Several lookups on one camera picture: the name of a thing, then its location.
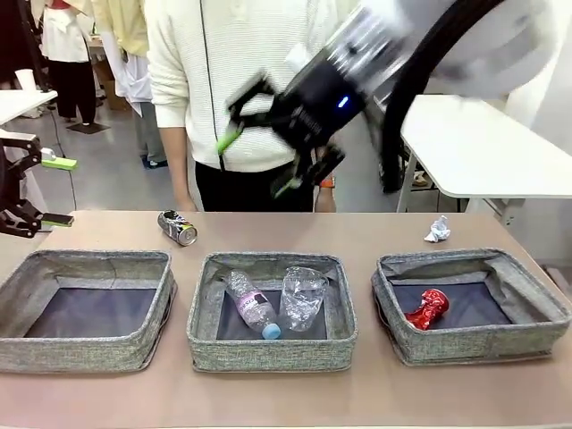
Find clear bottle with blue cap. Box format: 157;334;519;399
223;270;282;341

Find person's right forearm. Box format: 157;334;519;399
159;126;191;206

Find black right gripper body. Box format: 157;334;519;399
267;42;372;156

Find small white side table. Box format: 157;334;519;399
0;88;60;135

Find person in white sweater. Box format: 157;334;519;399
145;0;358;214

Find crushed red can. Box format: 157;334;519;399
405;288;450;332

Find crushed black silver can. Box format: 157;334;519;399
156;209;199;248

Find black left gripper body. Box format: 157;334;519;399
0;167;21;211

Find bystander white top black trousers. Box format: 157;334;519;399
38;0;98;127

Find bystander in yellow top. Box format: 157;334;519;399
91;0;170;170

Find white paper ball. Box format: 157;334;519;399
423;214;453;245

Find thin black hanging cable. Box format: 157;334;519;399
199;0;225;172

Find large white table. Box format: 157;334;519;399
399;93;572;214

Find brown cardboard box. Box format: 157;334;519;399
105;79;131;112

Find black floor base plate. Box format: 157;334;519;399
66;121;112;134

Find person's left hand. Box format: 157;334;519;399
314;185;337;214

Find white paper cup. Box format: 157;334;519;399
13;69;37;92

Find grey fabric basket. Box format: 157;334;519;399
0;248;179;374
370;248;560;368
186;252;359;374

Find clear plastic cup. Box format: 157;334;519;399
279;265;330;332

